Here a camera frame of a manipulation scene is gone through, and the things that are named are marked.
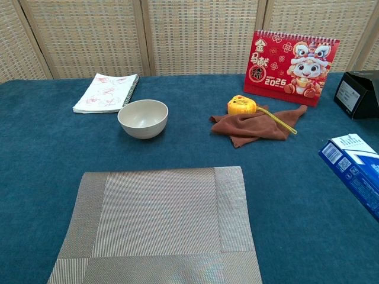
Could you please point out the grey woven placemat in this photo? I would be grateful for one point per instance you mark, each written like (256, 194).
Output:
(154, 222)

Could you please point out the spiral notebook with red drawings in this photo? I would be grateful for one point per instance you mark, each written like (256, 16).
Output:
(103, 94)

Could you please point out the brown cloth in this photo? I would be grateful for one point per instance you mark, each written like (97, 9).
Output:
(245, 128)

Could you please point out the woven bamboo folding screen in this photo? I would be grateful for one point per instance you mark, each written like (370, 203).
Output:
(89, 35)

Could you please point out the white ceramic bowl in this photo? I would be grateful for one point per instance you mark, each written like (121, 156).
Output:
(142, 125)

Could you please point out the blue and white carton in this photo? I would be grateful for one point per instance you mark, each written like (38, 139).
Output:
(355, 180)

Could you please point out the red 2026 desk calendar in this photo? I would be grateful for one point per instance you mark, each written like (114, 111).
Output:
(275, 68)

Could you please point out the blue felt table cover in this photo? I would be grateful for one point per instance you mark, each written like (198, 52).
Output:
(189, 148)

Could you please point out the black cardboard box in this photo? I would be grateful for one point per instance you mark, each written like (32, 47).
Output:
(362, 94)

